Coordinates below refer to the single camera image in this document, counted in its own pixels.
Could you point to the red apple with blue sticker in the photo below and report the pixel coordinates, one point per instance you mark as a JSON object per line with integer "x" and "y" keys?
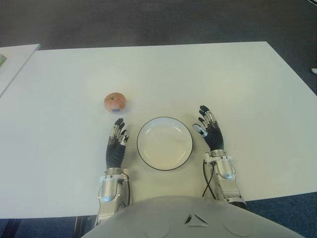
{"x": 115, "y": 101}

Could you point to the white plate with black rim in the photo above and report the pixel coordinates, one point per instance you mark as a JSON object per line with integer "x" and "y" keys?
{"x": 164, "y": 146}

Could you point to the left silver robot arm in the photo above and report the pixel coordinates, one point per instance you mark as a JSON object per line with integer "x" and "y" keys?
{"x": 109, "y": 188}

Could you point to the grey table leg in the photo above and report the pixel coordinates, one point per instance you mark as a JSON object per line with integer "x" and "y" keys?
{"x": 84, "y": 226}

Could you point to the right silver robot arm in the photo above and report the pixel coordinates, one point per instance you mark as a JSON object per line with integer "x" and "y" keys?
{"x": 226, "y": 173}

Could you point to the grey robot torso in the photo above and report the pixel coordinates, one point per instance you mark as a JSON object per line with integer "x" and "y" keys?
{"x": 193, "y": 220}

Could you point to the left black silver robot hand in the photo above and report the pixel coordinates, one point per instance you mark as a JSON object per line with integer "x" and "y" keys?
{"x": 114, "y": 155}

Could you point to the green object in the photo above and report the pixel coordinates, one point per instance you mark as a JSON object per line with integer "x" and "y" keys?
{"x": 2, "y": 60}

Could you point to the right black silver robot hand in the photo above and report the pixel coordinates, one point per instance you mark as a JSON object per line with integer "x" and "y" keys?
{"x": 215, "y": 138}

